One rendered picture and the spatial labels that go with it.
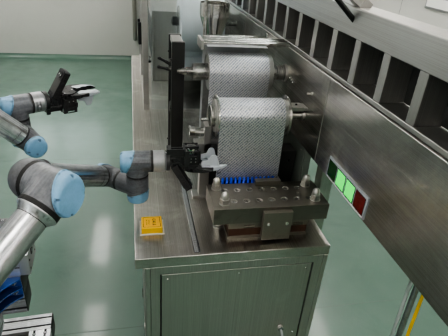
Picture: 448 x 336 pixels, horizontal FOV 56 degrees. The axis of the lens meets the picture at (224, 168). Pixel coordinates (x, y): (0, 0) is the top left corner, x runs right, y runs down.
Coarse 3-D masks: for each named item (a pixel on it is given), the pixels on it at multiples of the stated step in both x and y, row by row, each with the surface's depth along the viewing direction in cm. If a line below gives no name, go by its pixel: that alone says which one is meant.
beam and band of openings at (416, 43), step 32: (256, 0) 222; (288, 0) 167; (320, 0) 139; (288, 32) 172; (320, 32) 143; (352, 32) 119; (384, 32) 104; (416, 32) 92; (320, 64) 140; (352, 64) 120; (384, 64) 105; (416, 64) 93; (384, 96) 107; (416, 96) 93; (416, 128) 94
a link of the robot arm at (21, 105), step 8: (8, 96) 149; (16, 96) 150; (24, 96) 151; (0, 104) 146; (8, 104) 147; (16, 104) 148; (24, 104) 150; (32, 104) 152; (8, 112) 147; (16, 112) 149; (24, 112) 151; (32, 112) 154
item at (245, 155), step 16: (224, 144) 147; (240, 144) 148; (256, 144) 149; (272, 144) 150; (224, 160) 150; (240, 160) 151; (256, 160) 152; (272, 160) 154; (224, 176) 153; (240, 176) 154; (256, 176) 156
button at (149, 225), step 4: (156, 216) 148; (160, 216) 148; (144, 220) 145; (148, 220) 145; (152, 220) 146; (156, 220) 146; (160, 220) 146; (144, 224) 143; (148, 224) 144; (152, 224) 144; (156, 224) 144; (160, 224) 144; (144, 228) 141; (148, 228) 142; (152, 228) 142; (156, 228) 142; (160, 228) 142; (144, 232) 142; (148, 232) 142; (152, 232) 143; (156, 232) 143; (160, 232) 143
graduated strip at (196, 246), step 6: (186, 192) 168; (186, 198) 164; (186, 204) 160; (186, 210) 157; (192, 216) 154; (192, 222) 150; (192, 228) 147; (192, 234) 144; (192, 240) 141; (198, 240) 142; (198, 246) 139; (198, 252) 136
